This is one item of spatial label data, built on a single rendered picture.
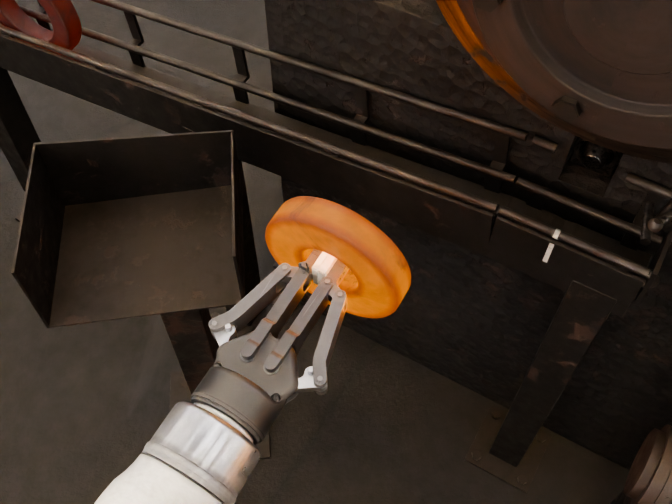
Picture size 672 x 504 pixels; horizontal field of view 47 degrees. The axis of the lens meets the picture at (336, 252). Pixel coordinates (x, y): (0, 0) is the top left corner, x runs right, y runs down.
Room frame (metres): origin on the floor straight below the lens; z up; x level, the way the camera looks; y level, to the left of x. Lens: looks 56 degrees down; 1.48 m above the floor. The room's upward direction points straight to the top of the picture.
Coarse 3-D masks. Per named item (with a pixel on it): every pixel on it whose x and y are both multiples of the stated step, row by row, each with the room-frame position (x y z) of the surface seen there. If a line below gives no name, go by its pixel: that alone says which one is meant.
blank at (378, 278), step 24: (288, 216) 0.44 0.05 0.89; (312, 216) 0.43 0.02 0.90; (336, 216) 0.43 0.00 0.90; (360, 216) 0.43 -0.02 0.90; (288, 240) 0.44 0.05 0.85; (312, 240) 0.42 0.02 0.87; (336, 240) 0.41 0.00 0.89; (360, 240) 0.40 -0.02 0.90; (384, 240) 0.41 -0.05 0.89; (360, 264) 0.40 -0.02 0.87; (384, 264) 0.39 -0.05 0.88; (312, 288) 0.43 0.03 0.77; (360, 288) 0.40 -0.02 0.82; (384, 288) 0.38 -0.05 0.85; (408, 288) 0.40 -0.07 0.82; (360, 312) 0.40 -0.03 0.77; (384, 312) 0.38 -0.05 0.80
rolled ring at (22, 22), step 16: (0, 0) 1.04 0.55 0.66; (48, 0) 0.97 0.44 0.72; (64, 0) 0.98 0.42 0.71; (0, 16) 1.04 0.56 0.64; (16, 16) 1.04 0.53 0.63; (48, 16) 0.98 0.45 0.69; (64, 16) 0.97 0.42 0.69; (32, 32) 1.02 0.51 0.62; (48, 32) 1.02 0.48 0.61; (64, 32) 0.96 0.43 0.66; (80, 32) 0.99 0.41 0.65
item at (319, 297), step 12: (324, 288) 0.38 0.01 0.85; (312, 300) 0.37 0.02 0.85; (324, 300) 0.37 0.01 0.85; (300, 312) 0.35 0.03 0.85; (312, 312) 0.35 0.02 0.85; (300, 324) 0.34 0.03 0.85; (312, 324) 0.35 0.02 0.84; (288, 336) 0.33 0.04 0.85; (300, 336) 0.33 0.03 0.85; (276, 348) 0.32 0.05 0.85; (288, 348) 0.32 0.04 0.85; (300, 348) 0.33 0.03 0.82; (276, 360) 0.30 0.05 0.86
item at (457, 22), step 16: (448, 0) 0.63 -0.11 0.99; (448, 16) 0.63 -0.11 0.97; (464, 32) 0.62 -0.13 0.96; (480, 48) 0.61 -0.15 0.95; (480, 64) 0.61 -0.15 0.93; (496, 64) 0.60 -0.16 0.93; (496, 80) 0.60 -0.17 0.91; (512, 80) 0.59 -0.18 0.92; (512, 96) 0.59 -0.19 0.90; (528, 96) 0.58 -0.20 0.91; (544, 112) 0.57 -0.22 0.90; (576, 128) 0.55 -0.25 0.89; (608, 144) 0.53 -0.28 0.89; (624, 144) 0.52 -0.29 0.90; (656, 160) 0.51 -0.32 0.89
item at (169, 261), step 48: (48, 144) 0.68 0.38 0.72; (96, 144) 0.69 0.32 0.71; (144, 144) 0.69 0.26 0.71; (192, 144) 0.70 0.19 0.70; (48, 192) 0.65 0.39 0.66; (96, 192) 0.68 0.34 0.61; (144, 192) 0.69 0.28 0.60; (192, 192) 0.69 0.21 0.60; (240, 192) 0.67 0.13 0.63; (48, 240) 0.59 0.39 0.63; (96, 240) 0.62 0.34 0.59; (144, 240) 0.61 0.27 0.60; (192, 240) 0.61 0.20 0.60; (240, 240) 0.57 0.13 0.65; (48, 288) 0.53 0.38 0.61; (96, 288) 0.54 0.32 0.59; (144, 288) 0.53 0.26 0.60; (192, 288) 0.53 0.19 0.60; (240, 288) 0.50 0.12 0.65; (192, 336) 0.56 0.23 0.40; (192, 384) 0.56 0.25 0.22
